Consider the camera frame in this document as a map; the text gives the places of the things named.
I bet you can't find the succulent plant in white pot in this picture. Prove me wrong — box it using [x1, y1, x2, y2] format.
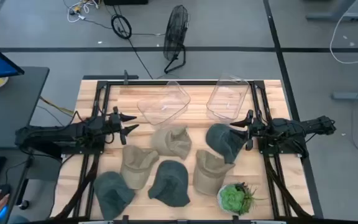
[216, 182, 269, 217]

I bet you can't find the dark grey desk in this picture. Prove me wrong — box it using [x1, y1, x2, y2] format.
[0, 147, 32, 224]
[0, 66, 50, 149]

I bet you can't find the clear plastic bin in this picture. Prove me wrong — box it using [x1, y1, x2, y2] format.
[136, 80, 192, 126]
[206, 73, 250, 122]

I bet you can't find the white cable tangle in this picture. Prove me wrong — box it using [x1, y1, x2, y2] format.
[62, 0, 101, 24]

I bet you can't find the long white cable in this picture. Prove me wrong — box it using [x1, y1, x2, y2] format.
[329, 0, 358, 65]

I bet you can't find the dark green hat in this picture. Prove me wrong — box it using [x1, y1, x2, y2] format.
[205, 123, 248, 165]
[147, 160, 191, 208]
[93, 170, 136, 221]

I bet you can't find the grey table foot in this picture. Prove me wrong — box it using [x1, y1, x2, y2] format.
[331, 90, 358, 101]
[305, 0, 358, 22]

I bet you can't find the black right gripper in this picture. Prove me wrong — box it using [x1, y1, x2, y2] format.
[229, 109, 265, 151]

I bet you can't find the black aluminium table frame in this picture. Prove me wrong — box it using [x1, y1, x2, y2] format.
[51, 79, 315, 224]

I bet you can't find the coiled black cable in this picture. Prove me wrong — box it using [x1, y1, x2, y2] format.
[110, 14, 133, 40]

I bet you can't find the tan baseball cap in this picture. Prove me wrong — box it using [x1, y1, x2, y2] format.
[119, 144, 160, 190]
[192, 149, 236, 197]
[150, 126, 193, 161]

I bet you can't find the yellow cable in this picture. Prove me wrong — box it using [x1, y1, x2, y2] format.
[39, 96, 75, 116]

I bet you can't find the black floor fan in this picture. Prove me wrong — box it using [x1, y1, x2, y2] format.
[162, 4, 190, 75]

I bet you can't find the black box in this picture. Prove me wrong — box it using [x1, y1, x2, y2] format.
[103, 0, 149, 6]

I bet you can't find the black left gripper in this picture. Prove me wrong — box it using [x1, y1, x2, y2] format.
[106, 106, 140, 146]

